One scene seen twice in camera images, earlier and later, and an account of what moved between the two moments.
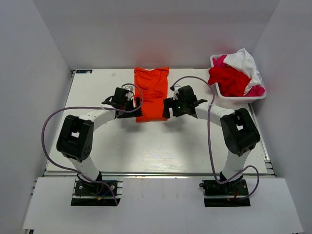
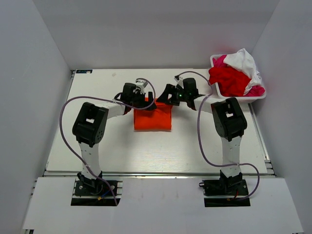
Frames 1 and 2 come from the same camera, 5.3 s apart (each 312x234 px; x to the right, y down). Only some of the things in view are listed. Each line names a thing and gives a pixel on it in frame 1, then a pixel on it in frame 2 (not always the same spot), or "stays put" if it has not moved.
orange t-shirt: [153, 84] -> [159, 119]
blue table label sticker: [83, 71] stays put
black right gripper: [170, 103] -> [170, 89]
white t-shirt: [243, 60] stays put
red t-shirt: [230, 82] stays put
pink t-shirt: [256, 90] stays put
